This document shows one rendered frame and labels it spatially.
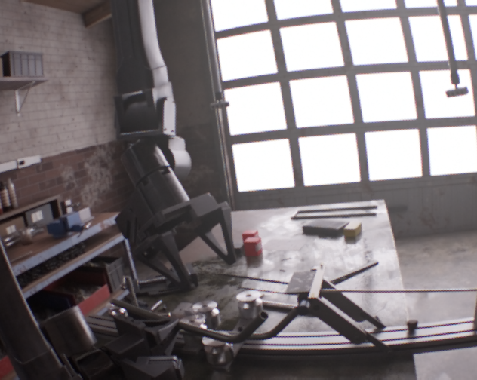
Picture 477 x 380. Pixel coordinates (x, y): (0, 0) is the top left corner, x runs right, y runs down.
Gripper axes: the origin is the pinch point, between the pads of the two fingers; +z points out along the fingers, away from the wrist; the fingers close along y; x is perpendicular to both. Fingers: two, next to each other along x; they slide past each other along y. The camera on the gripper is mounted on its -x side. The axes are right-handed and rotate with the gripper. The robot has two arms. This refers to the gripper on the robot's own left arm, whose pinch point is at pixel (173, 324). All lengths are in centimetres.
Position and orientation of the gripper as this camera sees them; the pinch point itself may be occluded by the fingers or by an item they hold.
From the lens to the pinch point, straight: 62.2
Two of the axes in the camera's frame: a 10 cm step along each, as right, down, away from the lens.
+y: -1.4, -9.7, -1.8
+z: 5.6, -2.3, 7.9
